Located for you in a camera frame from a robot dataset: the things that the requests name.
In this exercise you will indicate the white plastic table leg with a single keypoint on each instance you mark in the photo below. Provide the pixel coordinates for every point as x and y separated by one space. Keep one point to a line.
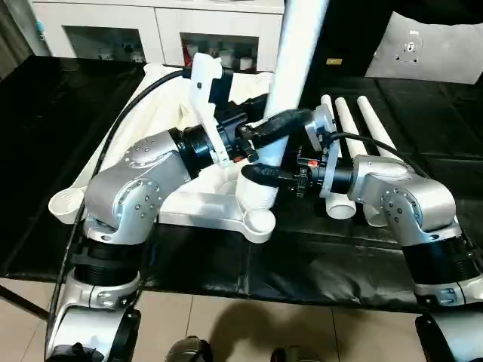
294 56
373 120
341 206
349 120

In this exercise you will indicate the white plastic table top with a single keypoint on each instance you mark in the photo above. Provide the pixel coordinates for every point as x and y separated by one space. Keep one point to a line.
211 211

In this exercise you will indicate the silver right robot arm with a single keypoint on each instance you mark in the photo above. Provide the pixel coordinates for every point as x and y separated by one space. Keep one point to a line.
415 203

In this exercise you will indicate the black box with gold label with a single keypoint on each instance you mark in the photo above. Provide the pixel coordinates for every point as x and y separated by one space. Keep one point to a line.
339 37

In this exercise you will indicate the white glass door cabinet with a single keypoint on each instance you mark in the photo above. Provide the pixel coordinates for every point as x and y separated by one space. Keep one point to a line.
113 15

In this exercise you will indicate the grey right robot foot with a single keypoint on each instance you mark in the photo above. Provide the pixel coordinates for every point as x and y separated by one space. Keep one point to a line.
290 356

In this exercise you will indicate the grey robot foot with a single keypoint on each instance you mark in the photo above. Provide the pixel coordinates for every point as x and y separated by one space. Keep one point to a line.
190 350
290 356

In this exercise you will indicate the black work mat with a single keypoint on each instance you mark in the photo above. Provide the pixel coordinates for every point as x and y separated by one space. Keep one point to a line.
45 151

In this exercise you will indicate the grey left robot foot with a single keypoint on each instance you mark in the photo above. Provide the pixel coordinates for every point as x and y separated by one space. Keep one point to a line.
190 350

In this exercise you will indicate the pale blue patterned pole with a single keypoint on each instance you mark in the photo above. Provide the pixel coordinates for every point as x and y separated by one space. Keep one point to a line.
40 30

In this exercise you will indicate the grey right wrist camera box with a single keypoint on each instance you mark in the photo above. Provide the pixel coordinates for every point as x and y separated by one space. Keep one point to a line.
320 120

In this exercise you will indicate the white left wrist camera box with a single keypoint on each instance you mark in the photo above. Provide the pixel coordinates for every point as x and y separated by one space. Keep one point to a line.
200 83

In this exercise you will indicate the black metal table frame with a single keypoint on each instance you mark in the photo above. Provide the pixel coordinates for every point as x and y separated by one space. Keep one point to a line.
22 301

